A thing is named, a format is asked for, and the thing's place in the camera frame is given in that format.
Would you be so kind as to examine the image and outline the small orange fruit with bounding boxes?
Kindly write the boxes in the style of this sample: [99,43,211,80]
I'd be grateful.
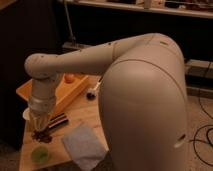
[64,74,75,84]

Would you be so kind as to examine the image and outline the black floor cables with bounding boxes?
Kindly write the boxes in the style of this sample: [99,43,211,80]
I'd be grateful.
[189,61,213,168]

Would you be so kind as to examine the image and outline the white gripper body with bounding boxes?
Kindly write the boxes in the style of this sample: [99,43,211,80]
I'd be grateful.
[28,96,56,121]

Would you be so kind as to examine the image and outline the grey cloth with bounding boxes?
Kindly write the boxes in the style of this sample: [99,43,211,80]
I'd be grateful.
[62,124,107,171]

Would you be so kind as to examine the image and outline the dark red grape bunch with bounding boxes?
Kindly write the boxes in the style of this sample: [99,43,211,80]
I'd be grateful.
[32,130,52,143]

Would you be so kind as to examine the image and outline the white paper cup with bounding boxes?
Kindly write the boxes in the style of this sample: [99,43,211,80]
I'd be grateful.
[22,108,30,121]

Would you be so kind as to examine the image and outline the metal stand pole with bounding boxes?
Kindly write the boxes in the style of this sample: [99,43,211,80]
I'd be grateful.
[63,0,76,46]

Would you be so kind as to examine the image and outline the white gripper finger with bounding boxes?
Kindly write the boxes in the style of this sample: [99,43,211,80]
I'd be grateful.
[42,117,51,130]
[30,114,41,132]

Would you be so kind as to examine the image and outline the black striped block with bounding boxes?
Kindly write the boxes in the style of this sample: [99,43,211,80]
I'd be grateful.
[48,113,69,130]

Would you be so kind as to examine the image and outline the yellow plastic bin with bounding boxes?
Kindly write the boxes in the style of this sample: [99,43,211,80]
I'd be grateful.
[15,73,90,116]

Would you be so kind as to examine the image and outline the upper wooden shelf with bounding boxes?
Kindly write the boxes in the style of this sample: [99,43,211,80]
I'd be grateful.
[57,0,213,19]

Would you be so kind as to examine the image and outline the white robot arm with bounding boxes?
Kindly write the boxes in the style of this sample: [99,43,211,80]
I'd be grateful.
[25,33,188,171]

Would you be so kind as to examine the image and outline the white handled brush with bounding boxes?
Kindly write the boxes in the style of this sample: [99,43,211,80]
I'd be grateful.
[86,79,101,100]

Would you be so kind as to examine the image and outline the green plastic cup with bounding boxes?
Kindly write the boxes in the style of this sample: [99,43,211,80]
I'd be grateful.
[31,146,49,164]

